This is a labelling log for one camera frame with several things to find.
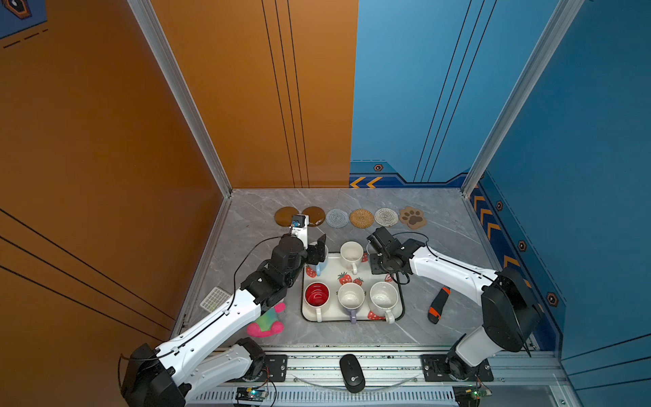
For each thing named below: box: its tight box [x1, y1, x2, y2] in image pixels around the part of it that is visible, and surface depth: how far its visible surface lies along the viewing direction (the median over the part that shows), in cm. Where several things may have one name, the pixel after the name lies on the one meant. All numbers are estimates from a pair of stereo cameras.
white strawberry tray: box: [301, 252, 403, 323], surface depth 86 cm
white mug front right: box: [369, 280, 400, 324], surface depth 82 cm
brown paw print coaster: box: [399, 206, 428, 230], surface depth 111 cm
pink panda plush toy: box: [245, 301, 287, 339], surface depth 78 cm
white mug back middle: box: [339, 240, 364, 275], surface depth 91 cm
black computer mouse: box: [339, 353, 367, 394], surface depth 73 cm
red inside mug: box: [304, 281, 331, 323], surface depth 84 cm
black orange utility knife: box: [427, 286, 452, 325], surface depth 85 cm
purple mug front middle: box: [337, 282, 366, 325], surface depth 83 cm
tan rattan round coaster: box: [349, 208, 374, 229], surface depth 111 cm
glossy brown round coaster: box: [300, 206, 327, 228], surface depth 114 cm
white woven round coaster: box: [373, 207, 400, 228], surface depth 111 cm
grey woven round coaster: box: [325, 208, 350, 229], surface depth 111 cm
